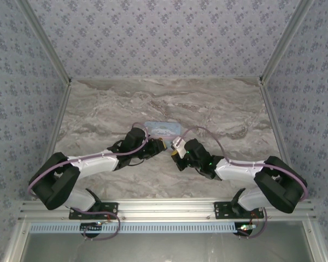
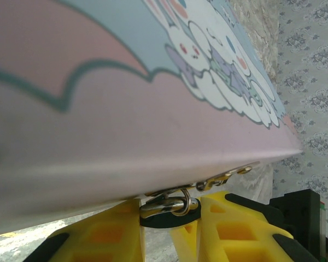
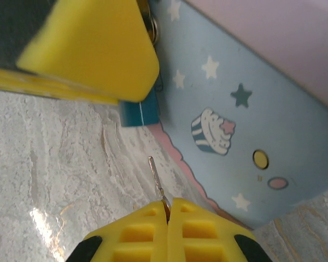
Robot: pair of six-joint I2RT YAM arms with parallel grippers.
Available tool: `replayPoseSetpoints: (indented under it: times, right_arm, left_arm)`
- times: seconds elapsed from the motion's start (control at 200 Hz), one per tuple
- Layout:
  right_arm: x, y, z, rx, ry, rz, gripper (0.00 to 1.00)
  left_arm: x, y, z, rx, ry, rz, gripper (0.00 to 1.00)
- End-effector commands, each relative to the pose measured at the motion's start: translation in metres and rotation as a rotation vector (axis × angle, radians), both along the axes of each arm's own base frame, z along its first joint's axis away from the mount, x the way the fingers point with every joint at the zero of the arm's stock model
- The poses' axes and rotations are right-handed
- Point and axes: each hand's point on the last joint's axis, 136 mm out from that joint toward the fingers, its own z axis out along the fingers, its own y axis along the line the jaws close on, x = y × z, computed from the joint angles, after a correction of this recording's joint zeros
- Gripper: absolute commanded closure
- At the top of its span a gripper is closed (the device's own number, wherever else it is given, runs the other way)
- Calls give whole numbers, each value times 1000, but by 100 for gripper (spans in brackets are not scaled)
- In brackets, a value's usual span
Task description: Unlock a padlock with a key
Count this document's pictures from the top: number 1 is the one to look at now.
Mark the blue cartoon tin box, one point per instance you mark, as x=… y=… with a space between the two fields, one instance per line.
x=164 y=128

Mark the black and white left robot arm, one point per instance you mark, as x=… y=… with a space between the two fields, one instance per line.
x=98 y=163

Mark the grey metal lower panel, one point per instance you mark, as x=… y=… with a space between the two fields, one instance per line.
x=166 y=248

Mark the right controller circuit board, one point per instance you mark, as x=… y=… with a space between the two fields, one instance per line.
x=246 y=227

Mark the controller circuit board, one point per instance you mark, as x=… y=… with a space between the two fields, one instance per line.
x=246 y=227
x=90 y=226

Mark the left controller circuit board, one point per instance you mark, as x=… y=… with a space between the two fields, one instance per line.
x=90 y=226

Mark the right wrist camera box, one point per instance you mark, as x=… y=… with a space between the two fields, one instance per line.
x=179 y=146

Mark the aluminium front mounting rail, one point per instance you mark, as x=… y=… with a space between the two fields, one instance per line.
x=166 y=208

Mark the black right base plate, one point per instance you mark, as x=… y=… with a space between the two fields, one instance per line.
x=221 y=210

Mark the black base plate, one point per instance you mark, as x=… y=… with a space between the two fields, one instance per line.
x=112 y=208
x=221 y=210

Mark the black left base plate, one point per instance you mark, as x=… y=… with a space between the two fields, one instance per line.
x=112 y=208

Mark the aluminium table back rail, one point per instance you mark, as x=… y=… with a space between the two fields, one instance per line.
x=166 y=78

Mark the aluminium frame post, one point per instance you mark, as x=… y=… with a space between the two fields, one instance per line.
x=16 y=243
x=283 y=41
x=314 y=243
x=47 y=41

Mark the aluminium lower frame post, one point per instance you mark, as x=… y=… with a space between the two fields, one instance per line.
x=314 y=243
x=16 y=243

